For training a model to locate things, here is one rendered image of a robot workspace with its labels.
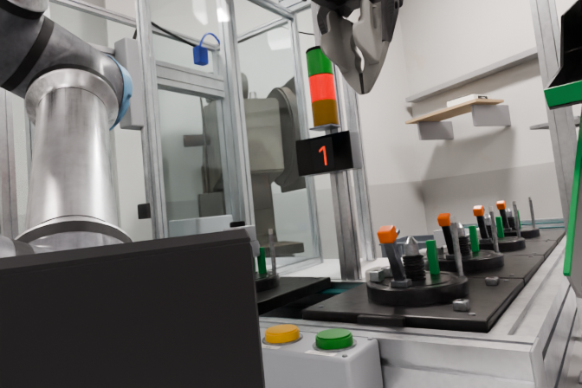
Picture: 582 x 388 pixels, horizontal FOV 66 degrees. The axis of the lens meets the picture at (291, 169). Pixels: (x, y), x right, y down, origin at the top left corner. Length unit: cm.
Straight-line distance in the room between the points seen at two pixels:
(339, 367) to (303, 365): 4
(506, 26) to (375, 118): 180
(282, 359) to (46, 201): 29
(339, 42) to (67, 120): 32
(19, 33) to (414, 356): 60
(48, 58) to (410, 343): 56
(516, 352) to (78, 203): 43
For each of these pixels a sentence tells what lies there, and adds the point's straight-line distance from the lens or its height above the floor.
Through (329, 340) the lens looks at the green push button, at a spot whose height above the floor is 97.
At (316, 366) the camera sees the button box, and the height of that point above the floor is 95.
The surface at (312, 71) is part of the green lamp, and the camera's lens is 89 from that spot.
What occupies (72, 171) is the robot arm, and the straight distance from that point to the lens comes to 51.
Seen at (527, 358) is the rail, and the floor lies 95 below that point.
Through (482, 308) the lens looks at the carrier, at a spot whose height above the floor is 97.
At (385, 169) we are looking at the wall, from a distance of 588.
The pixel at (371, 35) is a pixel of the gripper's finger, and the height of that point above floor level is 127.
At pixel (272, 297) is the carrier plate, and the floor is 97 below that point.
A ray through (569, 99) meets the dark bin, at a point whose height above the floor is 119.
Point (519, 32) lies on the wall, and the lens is 537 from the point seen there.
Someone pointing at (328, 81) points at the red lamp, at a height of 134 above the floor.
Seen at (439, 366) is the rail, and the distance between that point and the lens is 52.
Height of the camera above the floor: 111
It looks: 5 degrees up
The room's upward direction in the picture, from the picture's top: 6 degrees counter-clockwise
